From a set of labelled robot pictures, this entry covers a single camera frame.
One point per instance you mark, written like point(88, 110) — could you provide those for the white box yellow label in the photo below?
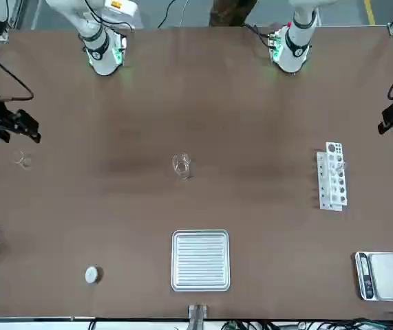
point(120, 8)

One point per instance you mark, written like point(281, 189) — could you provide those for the small white cup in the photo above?
point(92, 275)

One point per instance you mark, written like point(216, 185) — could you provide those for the clear glass test tube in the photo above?
point(340, 166)

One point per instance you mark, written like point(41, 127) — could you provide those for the small glass beaker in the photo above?
point(24, 161)

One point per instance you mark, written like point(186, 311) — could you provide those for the aluminium frame post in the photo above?
point(12, 17)
point(199, 318)

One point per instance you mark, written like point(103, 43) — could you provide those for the ribbed metal tray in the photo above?
point(199, 261)

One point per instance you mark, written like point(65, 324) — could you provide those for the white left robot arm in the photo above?
point(296, 41)

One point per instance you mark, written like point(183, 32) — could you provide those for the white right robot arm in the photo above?
point(101, 51)

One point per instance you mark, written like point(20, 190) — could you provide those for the clear glass beaker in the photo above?
point(181, 166)

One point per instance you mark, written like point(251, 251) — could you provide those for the white test tube rack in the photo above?
point(323, 185)

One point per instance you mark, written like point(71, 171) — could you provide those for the silver digital scale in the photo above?
point(389, 275)

